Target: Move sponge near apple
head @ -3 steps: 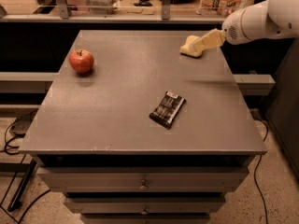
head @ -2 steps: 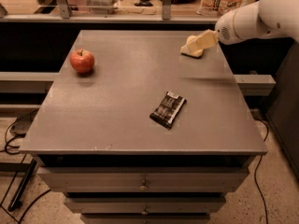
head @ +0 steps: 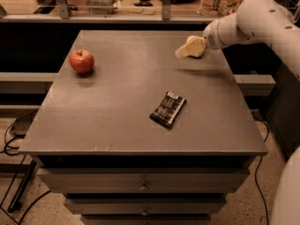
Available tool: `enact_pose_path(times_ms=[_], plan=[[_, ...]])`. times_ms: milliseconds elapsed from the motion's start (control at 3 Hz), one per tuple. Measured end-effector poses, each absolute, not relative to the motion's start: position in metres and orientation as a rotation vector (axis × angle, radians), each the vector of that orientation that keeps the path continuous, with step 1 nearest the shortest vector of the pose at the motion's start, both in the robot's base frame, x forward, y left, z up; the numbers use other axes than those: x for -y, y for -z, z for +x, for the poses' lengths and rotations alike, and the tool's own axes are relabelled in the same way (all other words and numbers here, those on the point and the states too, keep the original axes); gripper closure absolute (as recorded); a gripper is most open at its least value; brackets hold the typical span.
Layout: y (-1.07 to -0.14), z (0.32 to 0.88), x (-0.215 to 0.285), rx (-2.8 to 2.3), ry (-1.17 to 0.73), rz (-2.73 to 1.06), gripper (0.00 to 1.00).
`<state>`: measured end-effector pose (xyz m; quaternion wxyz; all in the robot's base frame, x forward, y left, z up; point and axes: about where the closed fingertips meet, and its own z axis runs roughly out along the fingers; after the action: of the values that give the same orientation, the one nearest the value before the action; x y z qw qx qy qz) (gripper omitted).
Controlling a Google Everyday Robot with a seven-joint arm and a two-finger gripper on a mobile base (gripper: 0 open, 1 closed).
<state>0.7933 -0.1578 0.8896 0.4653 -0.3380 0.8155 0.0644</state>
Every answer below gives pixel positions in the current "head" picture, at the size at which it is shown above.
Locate clear plastic box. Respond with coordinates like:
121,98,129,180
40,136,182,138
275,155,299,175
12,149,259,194
83,0,120,16

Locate yellow sponge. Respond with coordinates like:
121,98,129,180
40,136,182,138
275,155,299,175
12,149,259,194
187,39,206,58

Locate top drawer with knob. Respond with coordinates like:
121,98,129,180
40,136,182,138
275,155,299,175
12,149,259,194
37,168,249,194

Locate metal railing frame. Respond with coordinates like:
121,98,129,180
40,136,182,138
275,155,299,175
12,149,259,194
0,0,300,25

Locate black metal stand leg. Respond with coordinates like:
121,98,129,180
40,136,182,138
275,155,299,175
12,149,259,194
7,160,37,213

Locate black cables on left floor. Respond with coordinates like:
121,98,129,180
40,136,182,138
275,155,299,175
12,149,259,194
0,110,53,225

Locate black snack wrapper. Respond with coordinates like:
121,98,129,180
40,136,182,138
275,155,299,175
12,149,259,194
149,92,187,130

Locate black cable on right floor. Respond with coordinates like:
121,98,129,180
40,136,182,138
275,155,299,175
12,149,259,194
253,117,270,225

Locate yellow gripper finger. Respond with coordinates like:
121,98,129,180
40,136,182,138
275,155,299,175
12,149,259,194
187,36,206,46
175,45,201,58

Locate drawer with knob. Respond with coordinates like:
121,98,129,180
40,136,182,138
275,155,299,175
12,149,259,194
37,168,249,194
65,197,226,216

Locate grey drawer cabinet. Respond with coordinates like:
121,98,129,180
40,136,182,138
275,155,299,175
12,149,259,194
21,31,266,225

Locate red apple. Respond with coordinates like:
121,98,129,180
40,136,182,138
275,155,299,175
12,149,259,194
68,50,95,74

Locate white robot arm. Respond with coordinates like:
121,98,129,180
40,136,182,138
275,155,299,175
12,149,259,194
175,0,300,225

